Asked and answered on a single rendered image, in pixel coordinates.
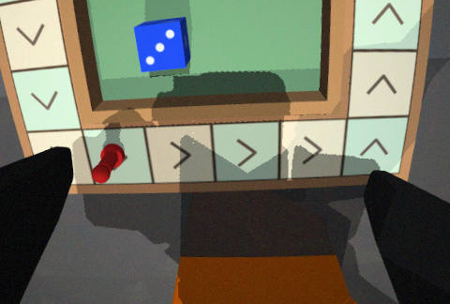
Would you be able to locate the red pawn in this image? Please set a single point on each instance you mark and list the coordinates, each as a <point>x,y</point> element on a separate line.
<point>111,156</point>

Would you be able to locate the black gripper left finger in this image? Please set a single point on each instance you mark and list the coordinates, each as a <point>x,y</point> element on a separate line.
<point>33,191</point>

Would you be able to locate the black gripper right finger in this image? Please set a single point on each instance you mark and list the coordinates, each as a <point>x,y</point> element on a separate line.
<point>412,229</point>

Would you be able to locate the blue die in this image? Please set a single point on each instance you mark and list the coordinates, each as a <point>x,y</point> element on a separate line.
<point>163,44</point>

